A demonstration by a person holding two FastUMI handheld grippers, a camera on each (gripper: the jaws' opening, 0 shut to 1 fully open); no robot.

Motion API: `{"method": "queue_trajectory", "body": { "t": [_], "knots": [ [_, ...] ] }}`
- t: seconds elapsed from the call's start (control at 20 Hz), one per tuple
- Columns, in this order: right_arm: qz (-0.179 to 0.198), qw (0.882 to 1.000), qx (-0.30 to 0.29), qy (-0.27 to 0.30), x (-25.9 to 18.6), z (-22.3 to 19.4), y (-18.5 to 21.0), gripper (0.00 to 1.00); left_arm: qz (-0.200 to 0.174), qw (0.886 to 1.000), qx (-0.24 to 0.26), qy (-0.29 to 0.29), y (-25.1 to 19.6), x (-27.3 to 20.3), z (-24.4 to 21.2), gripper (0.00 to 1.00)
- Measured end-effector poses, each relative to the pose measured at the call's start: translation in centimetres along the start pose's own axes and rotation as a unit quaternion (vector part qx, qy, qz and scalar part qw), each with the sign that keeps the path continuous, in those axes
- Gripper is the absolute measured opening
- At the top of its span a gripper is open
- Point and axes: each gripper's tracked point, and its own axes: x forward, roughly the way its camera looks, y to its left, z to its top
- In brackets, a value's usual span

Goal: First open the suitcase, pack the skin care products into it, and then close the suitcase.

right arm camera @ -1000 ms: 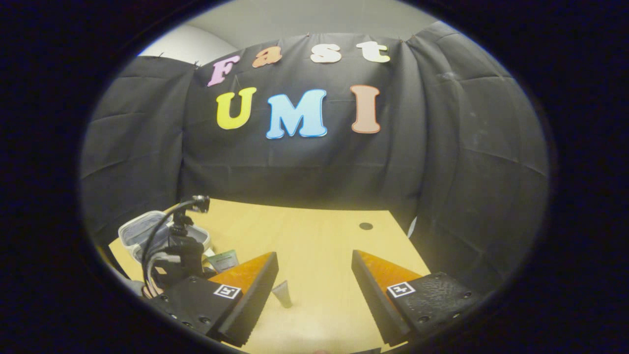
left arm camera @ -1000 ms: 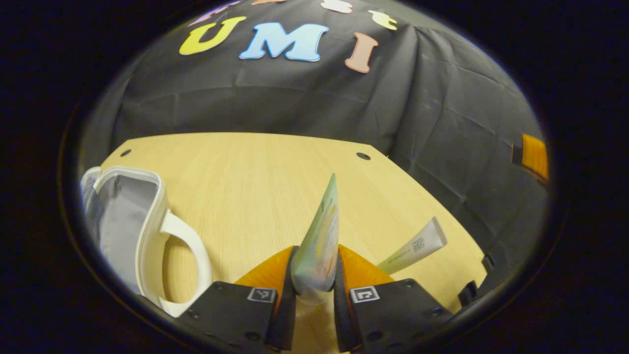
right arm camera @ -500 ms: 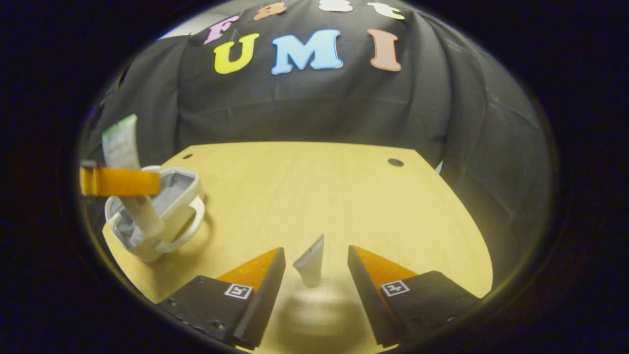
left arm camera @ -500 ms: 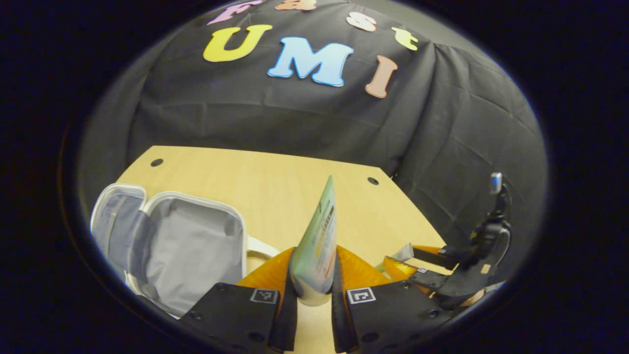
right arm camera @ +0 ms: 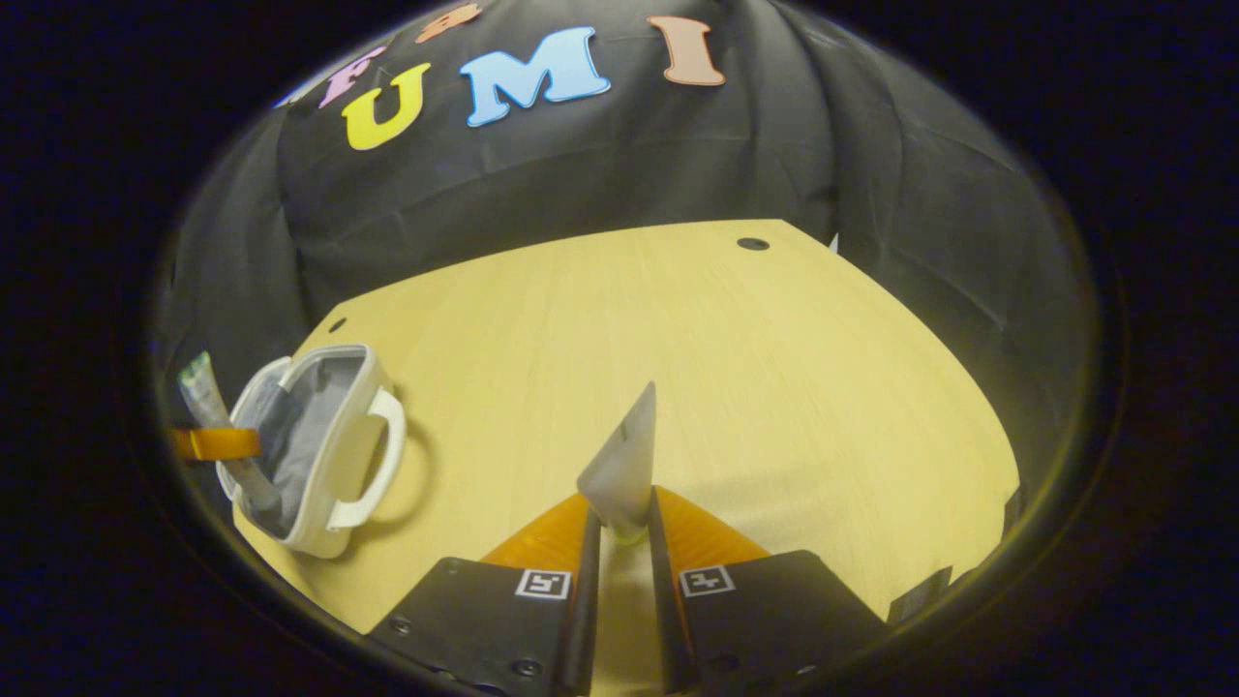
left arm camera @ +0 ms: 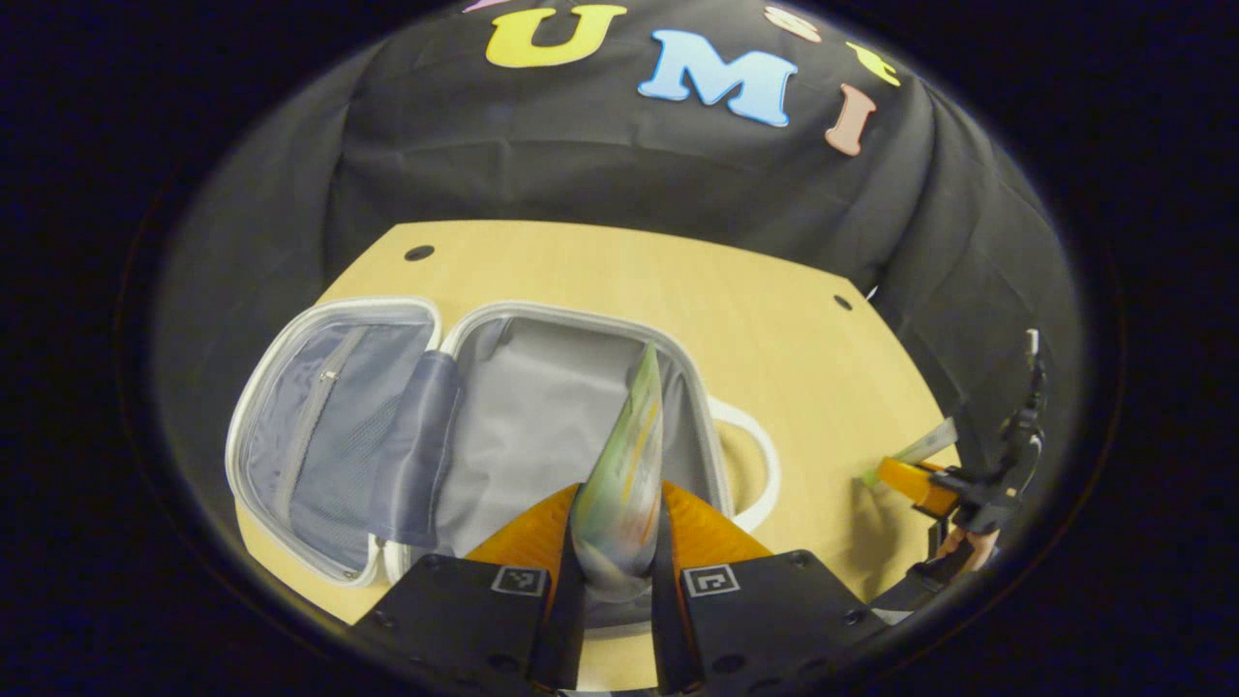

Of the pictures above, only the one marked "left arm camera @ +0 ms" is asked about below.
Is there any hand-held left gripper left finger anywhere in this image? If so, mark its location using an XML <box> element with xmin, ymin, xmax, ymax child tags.
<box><xmin>353</xmin><ymin>482</ymin><xmax>587</xmax><ymax>693</ymax></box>

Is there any green printed skincare pouch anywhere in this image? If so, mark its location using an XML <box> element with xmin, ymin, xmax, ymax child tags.
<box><xmin>569</xmin><ymin>341</ymin><xmax>666</xmax><ymax>606</ymax></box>

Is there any white suitcase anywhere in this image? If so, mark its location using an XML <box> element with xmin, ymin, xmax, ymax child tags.
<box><xmin>225</xmin><ymin>295</ymin><xmax>781</xmax><ymax>640</ymax></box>

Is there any pale green skincare sachet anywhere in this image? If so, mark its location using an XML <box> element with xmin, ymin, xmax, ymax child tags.
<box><xmin>860</xmin><ymin>418</ymin><xmax>959</xmax><ymax>485</ymax></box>

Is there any black backdrop cloth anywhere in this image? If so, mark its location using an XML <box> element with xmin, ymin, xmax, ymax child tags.
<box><xmin>155</xmin><ymin>0</ymin><xmax>1080</xmax><ymax>543</ymax></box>

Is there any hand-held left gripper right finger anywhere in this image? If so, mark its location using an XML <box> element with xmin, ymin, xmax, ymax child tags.
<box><xmin>650</xmin><ymin>479</ymin><xmax>887</xmax><ymax>693</ymax></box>

